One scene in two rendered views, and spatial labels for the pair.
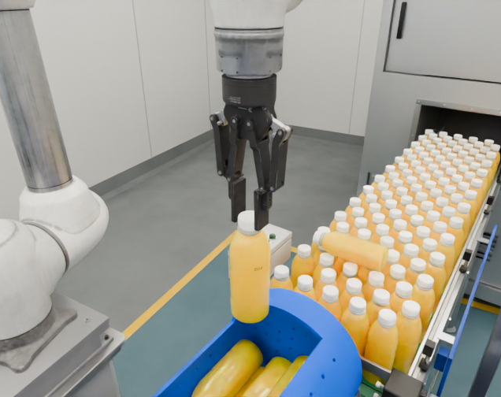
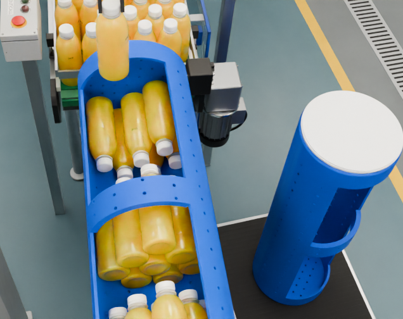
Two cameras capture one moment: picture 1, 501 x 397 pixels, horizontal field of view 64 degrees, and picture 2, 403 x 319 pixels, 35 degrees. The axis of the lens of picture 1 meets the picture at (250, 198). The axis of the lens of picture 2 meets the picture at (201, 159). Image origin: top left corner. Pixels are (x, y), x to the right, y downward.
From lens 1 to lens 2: 88 cm
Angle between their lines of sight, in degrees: 46
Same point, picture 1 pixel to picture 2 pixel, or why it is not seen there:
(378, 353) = not seen: hidden behind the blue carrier
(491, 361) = (227, 18)
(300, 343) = (135, 76)
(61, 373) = not seen: outside the picture
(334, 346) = (173, 63)
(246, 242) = (116, 23)
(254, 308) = (125, 66)
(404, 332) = (182, 30)
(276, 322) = not seen: hidden behind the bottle
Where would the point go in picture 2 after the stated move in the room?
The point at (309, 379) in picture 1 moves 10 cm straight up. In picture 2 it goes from (177, 90) to (179, 60)
